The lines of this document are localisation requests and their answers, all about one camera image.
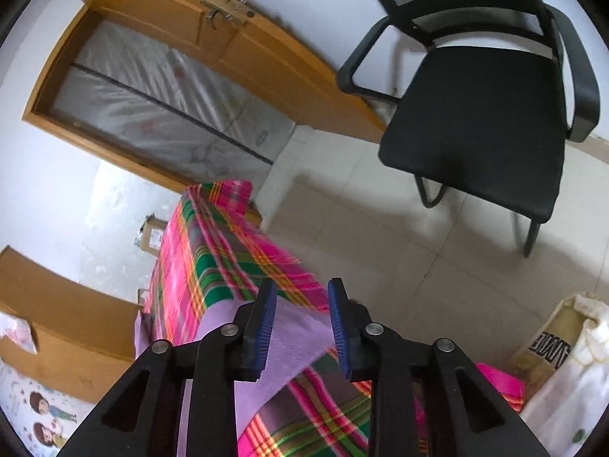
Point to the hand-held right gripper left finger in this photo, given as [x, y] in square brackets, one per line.
[265, 328]

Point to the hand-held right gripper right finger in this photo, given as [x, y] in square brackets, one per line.
[338, 328]

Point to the purple fleece pants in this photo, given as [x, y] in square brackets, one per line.
[299, 338]

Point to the pink plaid blanket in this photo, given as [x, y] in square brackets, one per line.
[223, 257]

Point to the open brown cardboard box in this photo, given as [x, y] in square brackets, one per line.
[153, 235]

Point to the brown paper bag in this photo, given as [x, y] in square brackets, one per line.
[542, 338]

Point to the white plastic bag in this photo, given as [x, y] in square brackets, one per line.
[575, 390]

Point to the black mesh office chair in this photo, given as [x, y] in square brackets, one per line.
[480, 128]

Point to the cartoon printed sheet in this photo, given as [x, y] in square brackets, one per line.
[33, 409]

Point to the clear plastic door curtain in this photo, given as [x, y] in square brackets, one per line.
[157, 104]

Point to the metal door lock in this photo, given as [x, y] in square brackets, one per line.
[227, 9]

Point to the wooden door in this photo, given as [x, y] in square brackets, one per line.
[157, 14]

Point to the wooden door frame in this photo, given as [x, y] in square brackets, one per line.
[95, 145]

